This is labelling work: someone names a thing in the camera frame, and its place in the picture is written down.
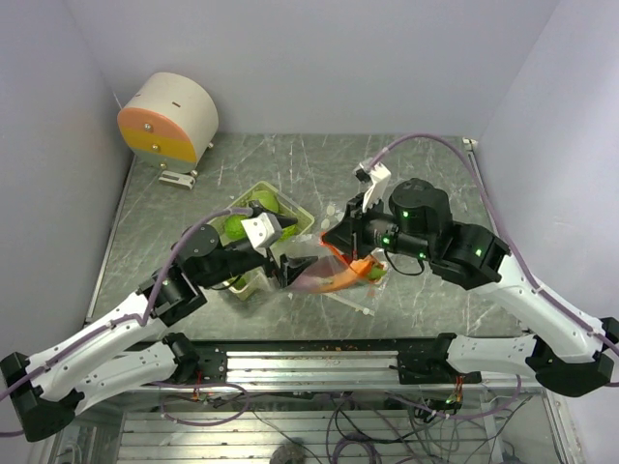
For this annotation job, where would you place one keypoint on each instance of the clear bag orange zipper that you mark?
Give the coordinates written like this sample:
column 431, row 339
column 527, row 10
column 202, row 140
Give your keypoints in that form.
column 307, row 246

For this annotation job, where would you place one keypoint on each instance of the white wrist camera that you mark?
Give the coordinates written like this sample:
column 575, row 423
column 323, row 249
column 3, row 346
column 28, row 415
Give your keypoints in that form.
column 376, row 178
column 262, row 231

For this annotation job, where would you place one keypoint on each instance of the clear bag white dots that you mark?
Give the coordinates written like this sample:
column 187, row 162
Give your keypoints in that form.
column 361, row 298

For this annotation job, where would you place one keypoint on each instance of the round drawer cabinet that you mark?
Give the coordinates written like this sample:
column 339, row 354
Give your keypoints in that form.
column 170, row 122

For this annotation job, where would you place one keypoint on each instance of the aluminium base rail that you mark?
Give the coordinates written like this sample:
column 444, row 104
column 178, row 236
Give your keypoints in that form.
column 382, row 364

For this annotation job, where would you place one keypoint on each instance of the green leafy vegetable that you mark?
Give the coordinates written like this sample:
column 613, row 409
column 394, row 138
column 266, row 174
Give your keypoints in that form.
column 376, row 272

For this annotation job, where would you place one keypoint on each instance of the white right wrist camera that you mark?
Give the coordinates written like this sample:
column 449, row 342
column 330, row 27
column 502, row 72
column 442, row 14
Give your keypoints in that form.
column 376, row 178

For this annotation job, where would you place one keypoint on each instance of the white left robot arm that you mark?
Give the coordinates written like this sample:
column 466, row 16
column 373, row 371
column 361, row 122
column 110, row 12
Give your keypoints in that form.
column 132, row 344

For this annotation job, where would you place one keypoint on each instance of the large green cabbage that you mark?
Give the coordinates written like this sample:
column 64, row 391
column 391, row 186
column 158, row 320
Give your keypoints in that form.
column 266, row 199

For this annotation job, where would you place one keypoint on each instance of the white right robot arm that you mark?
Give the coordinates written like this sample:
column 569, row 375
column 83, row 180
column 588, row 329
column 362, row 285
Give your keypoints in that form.
column 558, row 345

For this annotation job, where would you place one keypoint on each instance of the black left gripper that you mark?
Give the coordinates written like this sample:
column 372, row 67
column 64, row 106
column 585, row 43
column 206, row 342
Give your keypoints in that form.
column 291, row 267

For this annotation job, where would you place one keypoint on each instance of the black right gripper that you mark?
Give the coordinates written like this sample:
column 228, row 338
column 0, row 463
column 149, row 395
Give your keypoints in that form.
column 352, row 230

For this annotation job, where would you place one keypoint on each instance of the red meat slab orange rind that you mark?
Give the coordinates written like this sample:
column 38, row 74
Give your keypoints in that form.
column 345, row 275

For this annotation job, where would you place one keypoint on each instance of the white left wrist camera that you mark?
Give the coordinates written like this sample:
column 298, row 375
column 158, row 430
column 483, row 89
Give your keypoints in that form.
column 262, row 231

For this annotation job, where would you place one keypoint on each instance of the small white grey block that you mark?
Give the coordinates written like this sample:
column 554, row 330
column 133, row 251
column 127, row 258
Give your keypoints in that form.
column 177, row 180

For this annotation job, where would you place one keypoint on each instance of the purple onion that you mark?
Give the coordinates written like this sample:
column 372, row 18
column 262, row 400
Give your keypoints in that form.
column 311, row 284

